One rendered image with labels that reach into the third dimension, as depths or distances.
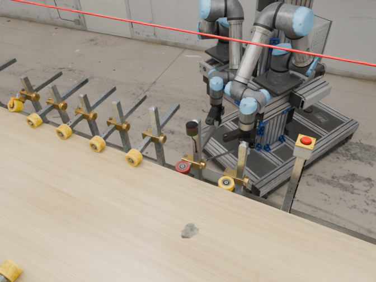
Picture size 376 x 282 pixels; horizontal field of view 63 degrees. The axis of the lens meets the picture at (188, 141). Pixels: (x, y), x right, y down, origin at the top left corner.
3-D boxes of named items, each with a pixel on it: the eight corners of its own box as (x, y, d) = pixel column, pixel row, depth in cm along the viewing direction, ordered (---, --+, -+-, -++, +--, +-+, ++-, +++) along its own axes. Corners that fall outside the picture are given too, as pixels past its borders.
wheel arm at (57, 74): (60, 73, 233) (58, 70, 231) (62, 74, 232) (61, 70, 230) (21, 99, 210) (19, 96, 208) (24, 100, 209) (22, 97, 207)
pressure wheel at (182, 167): (180, 172, 175) (179, 158, 167) (193, 176, 172) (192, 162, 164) (173, 182, 170) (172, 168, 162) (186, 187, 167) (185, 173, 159)
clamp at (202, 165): (186, 158, 179) (185, 152, 176) (206, 165, 174) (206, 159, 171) (181, 164, 176) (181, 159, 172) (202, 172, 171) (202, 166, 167)
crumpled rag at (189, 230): (193, 220, 140) (193, 217, 139) (201, 231, 136) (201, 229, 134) (176, 229, 137) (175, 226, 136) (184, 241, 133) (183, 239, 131)
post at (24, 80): (49, 128, 234) (23, 73, 201) (52, 130, 233) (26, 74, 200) (45, 131, 232) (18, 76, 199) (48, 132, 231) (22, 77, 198)
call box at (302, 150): (295, 146, 137) (299, 133, 132) (311, 151, 135) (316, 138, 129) (291, 156, 133) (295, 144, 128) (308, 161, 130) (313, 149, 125)
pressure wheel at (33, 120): (44, 122, 193) (38, 123, 198) (35, 111, 189) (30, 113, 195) (37, 127, 189) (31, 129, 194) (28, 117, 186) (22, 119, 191)
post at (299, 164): (281, 206, 167) (298, 147, 136) (290, 210, 165) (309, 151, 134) (279, 213, 164) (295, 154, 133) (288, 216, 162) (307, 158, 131)
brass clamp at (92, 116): (82, 111, 199) (80, 105, 196) (98, 117, 195) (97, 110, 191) (75, 117, 196) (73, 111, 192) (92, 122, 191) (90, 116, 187)
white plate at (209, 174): (185, 170, 188) (184, 159, 181) (225, 185, 179) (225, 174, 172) (184, 171, 188) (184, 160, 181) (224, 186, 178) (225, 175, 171)
